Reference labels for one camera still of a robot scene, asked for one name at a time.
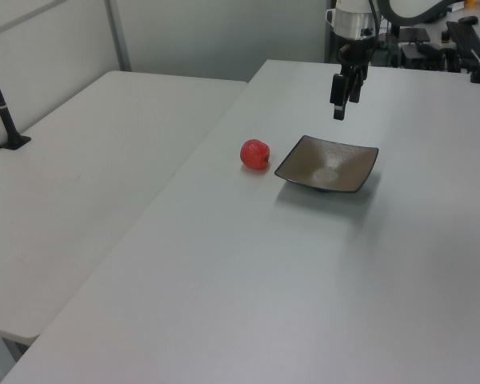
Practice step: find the red apple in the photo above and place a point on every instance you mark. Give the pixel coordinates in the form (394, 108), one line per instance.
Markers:
(254, 154)

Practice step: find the black lab equipment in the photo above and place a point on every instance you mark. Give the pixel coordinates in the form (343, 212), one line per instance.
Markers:
(428, 54)

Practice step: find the square brown ceramic plate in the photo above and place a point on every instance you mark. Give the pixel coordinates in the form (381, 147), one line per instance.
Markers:
(324, 166)

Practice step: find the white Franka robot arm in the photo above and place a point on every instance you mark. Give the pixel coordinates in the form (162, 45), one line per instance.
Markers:
(354, 20)

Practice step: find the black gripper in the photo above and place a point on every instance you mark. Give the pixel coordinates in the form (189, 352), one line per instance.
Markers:
(354, 50)

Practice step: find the black camera pole with base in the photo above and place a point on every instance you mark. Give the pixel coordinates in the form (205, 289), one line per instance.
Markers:
(2, 108)

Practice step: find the white side table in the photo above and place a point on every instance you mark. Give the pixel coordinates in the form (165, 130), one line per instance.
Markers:
(76, 180)

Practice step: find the grey metal partition post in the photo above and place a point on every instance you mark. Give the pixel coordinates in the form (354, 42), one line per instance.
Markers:
(118, 36)

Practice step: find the black keyboard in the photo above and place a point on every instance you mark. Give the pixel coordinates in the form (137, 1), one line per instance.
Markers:
(464, 34)

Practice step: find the black computer mouse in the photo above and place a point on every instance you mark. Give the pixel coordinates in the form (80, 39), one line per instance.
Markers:
(468, 19)

